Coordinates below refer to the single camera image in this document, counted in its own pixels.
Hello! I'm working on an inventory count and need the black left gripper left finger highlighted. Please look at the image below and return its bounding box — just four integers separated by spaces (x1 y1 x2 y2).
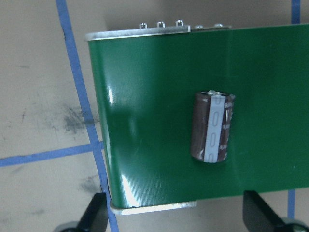
77 193 107 232

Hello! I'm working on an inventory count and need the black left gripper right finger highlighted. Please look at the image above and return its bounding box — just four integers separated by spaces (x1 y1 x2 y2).
242 190 287 232

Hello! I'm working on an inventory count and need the brown cylindrical capacitor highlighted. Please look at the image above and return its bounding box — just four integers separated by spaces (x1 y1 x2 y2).
190 90 235 163

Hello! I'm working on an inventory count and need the green conveyor belt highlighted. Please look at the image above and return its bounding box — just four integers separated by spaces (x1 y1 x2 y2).
86 24 309 215

